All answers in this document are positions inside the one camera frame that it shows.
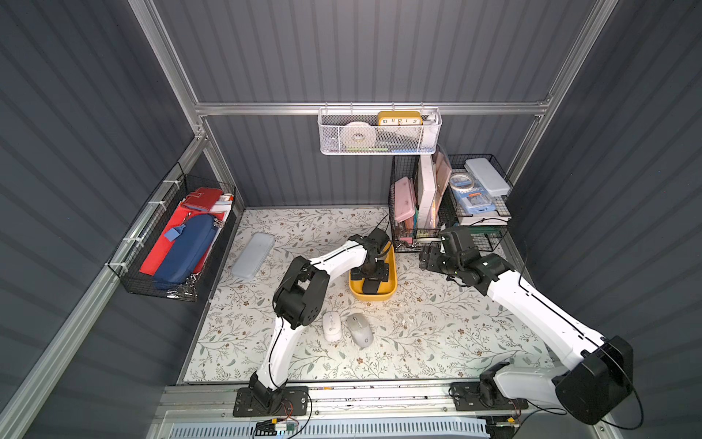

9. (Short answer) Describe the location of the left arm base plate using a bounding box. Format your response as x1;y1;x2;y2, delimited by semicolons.
232;386;310;418

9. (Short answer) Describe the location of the white upright box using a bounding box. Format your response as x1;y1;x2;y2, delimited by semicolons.
417;155;436;229

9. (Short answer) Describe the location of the aluminium front rail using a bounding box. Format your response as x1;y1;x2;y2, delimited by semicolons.
150;379;575;431

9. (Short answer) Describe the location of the blue pouch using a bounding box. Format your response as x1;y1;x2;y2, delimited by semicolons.
153;214;219;290

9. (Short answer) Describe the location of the black wire desk organizer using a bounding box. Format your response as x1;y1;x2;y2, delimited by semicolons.
389;154;512;252

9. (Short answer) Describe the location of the white tape roll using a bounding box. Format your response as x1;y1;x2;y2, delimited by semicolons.
340;122;378;149

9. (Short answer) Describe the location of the white mesh hanging basket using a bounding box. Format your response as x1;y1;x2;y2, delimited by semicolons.
317;104;444;155

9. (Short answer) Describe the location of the white case on organizer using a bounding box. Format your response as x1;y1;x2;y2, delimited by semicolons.
464;157;511;198

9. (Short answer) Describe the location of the small white mouse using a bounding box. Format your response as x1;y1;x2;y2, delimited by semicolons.
323;311;343;343

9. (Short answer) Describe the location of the pink pencil case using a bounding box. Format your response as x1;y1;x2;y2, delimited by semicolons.
393;177;416;223

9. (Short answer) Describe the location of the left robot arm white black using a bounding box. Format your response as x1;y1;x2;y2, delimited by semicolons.
249;227;397;409

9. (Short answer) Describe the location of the grey mouse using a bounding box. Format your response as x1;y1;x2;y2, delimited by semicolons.
347;313;374;349

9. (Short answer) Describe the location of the black wire wall basket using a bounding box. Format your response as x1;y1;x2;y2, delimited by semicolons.
107;164;236;302

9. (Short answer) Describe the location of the yellow clock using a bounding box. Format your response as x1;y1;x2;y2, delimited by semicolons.
378;111;423;127

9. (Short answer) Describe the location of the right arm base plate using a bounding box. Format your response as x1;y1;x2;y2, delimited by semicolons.
448;382;528;413

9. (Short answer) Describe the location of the black mouse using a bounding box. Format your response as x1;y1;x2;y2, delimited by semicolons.
362;279;382;296

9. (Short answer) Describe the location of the red folder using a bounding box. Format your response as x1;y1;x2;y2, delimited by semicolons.
139;188;231;275

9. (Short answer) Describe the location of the pink upright folder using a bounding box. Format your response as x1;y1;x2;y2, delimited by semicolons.
433;145;453;209

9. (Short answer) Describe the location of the blue packaged tape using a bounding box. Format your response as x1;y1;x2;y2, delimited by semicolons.
449;172;497;216

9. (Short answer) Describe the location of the light blue pencil case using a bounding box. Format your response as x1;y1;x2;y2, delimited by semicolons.
231;232;275;282

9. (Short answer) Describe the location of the yellow storage box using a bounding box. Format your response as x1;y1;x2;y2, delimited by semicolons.
348;243;398;302

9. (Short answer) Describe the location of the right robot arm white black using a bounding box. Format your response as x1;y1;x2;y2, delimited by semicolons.
419;226;636;425

